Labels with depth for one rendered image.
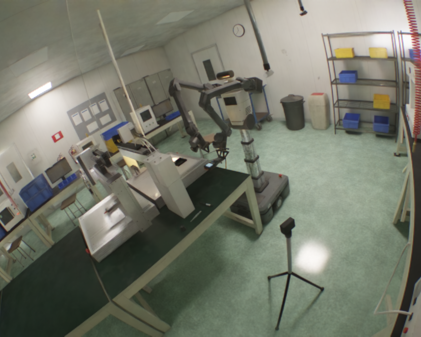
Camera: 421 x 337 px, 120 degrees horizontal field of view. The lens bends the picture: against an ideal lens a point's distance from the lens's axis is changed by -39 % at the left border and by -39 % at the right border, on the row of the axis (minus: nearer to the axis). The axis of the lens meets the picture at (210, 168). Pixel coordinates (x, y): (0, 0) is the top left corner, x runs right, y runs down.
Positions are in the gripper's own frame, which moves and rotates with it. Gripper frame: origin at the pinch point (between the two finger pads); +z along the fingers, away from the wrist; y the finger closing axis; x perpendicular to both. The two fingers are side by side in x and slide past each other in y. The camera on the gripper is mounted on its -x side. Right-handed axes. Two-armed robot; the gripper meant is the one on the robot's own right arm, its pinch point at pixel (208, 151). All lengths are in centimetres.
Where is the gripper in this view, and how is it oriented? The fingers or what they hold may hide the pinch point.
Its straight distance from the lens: 168.9
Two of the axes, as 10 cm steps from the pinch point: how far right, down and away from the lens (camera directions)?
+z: 4.8, 6.6, 5.7
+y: 6.1, 2.1, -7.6
